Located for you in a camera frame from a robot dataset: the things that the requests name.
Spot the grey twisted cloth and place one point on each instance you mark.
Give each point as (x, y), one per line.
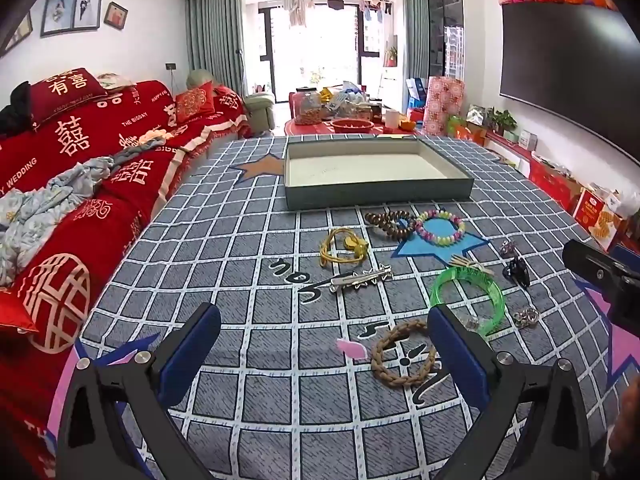
(135, 147)

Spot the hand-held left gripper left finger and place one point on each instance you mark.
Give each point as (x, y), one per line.
(192, 350)

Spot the red patterned cushion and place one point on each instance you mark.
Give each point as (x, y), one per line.
(192, 102)

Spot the black claw hair clip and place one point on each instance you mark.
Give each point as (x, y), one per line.
(517, 270)

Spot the double picture frame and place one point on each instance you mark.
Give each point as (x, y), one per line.
(70, 10)

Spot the grey-green curtain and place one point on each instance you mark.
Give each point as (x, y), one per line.
(212, 35)
(415, 30)

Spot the silver metal hair clip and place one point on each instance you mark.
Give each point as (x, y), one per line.
(360, 278)

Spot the large wall picture frame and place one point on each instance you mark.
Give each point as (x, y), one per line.
(17, 35)

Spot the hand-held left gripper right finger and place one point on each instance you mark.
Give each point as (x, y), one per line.
(457, 355)

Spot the orange printed carton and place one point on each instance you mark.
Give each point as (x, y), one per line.
(597, 217)

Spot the clear plastic snack jar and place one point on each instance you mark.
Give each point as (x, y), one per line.
(307, 107)

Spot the red carton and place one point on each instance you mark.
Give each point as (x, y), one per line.
(552, 180)

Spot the black cloth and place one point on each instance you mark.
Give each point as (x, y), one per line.
(15, 110)

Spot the hanging laundry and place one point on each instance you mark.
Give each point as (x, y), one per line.
(300, 5)

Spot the red round tablecloth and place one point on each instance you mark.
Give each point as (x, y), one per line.
(310, 129)

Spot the single silver earring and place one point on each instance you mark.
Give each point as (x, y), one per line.
(509, 246)

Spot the red printed sofa cover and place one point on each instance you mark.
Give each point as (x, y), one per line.
(65, 135)

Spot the blue and white box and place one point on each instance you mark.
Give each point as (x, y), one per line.
(417, 91)

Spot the white mug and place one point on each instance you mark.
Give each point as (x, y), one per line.
(391, 118)

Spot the black wall television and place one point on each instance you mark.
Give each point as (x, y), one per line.
(565, 70)

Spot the pile of snack packets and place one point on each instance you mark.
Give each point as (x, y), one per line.
(350, 100)

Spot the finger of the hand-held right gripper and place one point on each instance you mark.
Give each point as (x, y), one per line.
(590, 260)

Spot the dark glass cabinet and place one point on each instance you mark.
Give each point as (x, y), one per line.
(445, 25)

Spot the red bowl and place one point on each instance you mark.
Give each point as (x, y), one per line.
(351, 126)

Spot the plain red cushion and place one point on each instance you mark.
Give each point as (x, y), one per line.
(15, 310)

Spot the blue floral blanket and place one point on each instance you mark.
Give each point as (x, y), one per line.
(30, 220)

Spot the pink flat clip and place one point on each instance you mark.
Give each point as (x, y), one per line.
(352, 349)

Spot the small picture frame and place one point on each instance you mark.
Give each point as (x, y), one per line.
(116, 14)

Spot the pale green armchair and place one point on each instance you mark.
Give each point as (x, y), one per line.
(260, 110)

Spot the grey checked mat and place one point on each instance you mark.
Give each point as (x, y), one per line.
(250, 240)

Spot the beige hair clip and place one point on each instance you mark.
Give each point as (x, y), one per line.
(467, 264)

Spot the shallow grey-green cardboard box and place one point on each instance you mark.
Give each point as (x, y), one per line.
(375, 166)

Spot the red patterned gift box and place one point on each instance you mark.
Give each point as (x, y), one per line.
(442, 105)

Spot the orange and green packet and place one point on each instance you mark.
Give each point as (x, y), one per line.
(462, 130)

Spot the potted green plant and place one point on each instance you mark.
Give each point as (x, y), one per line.
(500, 120)

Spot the red pillow with white characters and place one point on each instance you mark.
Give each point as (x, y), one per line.
(65, 91)

